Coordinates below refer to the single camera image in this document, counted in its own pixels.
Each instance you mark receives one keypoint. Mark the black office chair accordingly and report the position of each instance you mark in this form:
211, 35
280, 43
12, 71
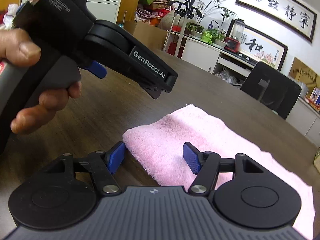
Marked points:
271, 88

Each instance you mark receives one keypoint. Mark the black chair headrest part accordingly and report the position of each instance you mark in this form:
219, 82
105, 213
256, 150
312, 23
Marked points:
186, 9

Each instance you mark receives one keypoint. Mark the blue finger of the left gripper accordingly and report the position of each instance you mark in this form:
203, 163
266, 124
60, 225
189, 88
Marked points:
96, 69

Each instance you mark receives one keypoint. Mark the potted green plant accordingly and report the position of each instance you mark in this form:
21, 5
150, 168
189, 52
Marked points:
210, 16

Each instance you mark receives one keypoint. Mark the framed calligraphy picture with flowers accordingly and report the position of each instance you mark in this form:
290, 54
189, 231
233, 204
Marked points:
257, 46

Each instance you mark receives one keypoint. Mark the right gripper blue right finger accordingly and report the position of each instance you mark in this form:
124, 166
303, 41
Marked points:
205, 165

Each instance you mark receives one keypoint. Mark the white low cabinet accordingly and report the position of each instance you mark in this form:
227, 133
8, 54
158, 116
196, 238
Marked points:
211, 59

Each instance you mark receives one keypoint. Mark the wide framed calligraphy scroll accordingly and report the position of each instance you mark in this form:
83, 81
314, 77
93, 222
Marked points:
290, 13

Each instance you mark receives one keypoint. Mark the white plastic bag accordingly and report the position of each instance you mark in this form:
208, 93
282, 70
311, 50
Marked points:
226, 76

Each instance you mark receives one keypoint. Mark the green tissue box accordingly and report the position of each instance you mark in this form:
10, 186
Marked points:
316, 161

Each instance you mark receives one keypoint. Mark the red blender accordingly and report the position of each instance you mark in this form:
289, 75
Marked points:
233, 36

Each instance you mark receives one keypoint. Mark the pink terry towel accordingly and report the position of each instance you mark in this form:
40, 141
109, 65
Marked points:
158, 147

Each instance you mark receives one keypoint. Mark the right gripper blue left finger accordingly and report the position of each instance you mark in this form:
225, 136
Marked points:
103, 165

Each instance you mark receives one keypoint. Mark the flat cardboard sheet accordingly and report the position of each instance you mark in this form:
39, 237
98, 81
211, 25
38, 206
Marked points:
302, 73

